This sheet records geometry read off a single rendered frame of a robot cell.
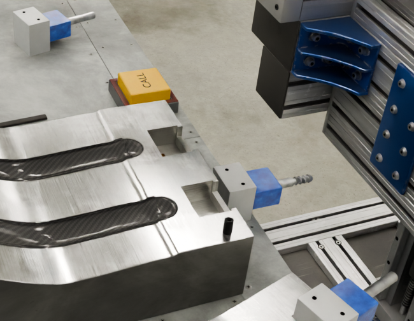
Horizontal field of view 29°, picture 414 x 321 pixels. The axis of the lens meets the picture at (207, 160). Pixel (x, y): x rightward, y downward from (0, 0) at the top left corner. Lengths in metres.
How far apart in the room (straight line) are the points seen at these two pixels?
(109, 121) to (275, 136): 1.58
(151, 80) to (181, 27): 1.89
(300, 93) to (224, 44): 1.68
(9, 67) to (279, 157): 1.34
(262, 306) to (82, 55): 0.60
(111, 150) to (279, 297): 0.27
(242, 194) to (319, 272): 0.86
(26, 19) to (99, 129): 0.34
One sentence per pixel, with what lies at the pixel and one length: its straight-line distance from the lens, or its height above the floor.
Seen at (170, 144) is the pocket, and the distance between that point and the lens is 0.99.
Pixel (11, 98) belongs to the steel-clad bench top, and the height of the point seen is 0.80.
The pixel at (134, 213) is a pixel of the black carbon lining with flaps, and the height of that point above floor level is 0.88.
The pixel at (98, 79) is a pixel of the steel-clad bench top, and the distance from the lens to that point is 1.22.
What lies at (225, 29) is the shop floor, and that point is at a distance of 3.06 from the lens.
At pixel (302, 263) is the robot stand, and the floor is 0.21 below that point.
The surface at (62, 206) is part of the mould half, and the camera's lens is 0.86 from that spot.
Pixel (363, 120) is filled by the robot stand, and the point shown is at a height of 0.77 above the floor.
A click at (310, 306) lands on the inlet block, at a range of 0.79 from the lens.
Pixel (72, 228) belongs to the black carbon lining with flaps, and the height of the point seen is 0.88.
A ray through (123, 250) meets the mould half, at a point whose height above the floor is 0.89.
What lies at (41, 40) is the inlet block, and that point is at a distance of 1.26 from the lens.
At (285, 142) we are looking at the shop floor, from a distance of 2.50.
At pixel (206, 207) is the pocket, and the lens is 0.90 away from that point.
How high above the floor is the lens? 1.46
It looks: 38 degrees down
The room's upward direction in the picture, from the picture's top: 8 degrees clockwise
